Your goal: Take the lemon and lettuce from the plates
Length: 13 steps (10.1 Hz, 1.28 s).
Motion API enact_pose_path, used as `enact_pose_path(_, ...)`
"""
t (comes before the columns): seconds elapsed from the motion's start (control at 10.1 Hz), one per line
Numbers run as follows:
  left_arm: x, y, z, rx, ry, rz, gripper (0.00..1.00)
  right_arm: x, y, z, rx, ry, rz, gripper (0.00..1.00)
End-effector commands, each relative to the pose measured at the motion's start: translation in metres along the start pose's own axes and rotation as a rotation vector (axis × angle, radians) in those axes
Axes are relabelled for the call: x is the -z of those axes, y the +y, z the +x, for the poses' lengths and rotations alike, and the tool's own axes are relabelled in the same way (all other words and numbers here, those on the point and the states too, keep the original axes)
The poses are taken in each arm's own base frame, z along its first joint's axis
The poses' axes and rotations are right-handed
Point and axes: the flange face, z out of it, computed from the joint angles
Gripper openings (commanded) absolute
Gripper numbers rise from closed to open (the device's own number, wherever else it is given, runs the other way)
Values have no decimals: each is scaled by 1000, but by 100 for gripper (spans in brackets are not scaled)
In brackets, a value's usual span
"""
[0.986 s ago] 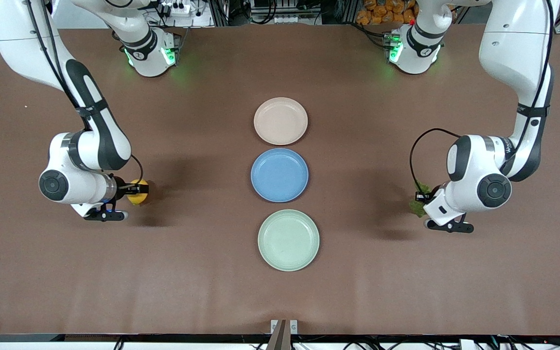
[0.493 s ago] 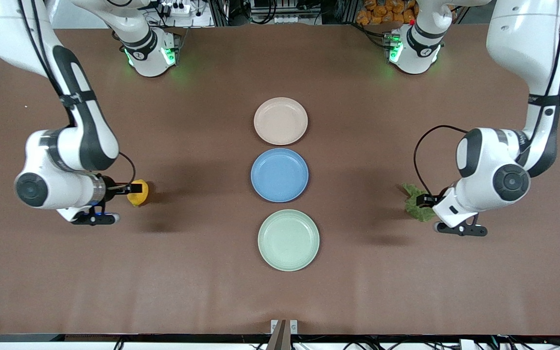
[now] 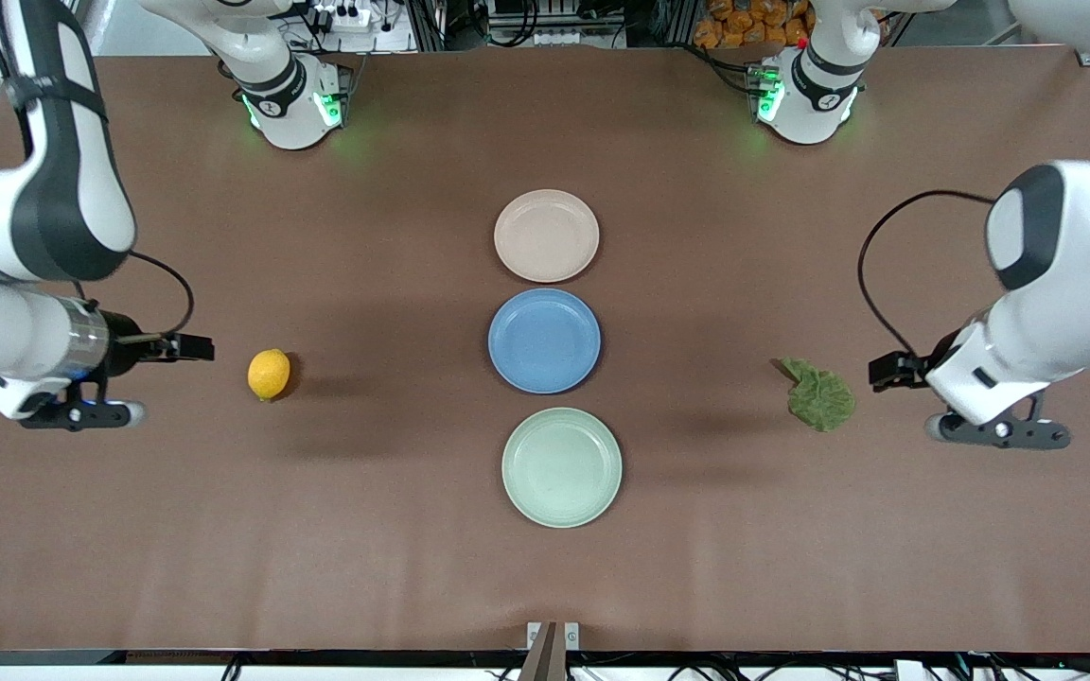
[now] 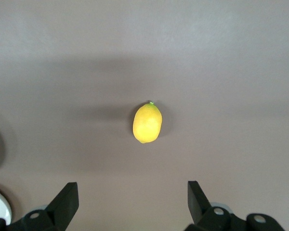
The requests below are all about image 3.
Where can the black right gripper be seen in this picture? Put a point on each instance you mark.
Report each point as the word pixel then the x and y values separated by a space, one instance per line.
pixel 131 351

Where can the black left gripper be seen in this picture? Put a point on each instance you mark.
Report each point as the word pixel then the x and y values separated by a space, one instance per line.
pixel 914 367

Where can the green lettuce leaf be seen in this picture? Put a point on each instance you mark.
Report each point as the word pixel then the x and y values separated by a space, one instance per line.
pixel 821 397

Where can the yellow lemon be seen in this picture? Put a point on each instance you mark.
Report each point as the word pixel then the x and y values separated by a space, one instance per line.
pixel 268 374

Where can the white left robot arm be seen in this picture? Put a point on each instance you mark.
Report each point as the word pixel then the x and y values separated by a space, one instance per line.
pixel 1075 284

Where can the pale green plate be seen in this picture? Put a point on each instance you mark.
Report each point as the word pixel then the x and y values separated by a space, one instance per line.
pixel 559 468

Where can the blue plate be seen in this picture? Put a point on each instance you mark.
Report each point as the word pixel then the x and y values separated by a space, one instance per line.
pixel 543 340

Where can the white power strip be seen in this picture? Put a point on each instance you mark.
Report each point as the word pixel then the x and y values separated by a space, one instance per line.
pixel 342 17

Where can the beige plate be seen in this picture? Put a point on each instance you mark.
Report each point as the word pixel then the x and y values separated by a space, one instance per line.
pixel 545 236

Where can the orange snack bag pile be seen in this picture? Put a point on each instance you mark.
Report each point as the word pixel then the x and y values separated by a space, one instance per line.
pixel 744 24

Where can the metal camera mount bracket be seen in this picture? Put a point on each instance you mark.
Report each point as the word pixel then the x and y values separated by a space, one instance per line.
pixel 552 648

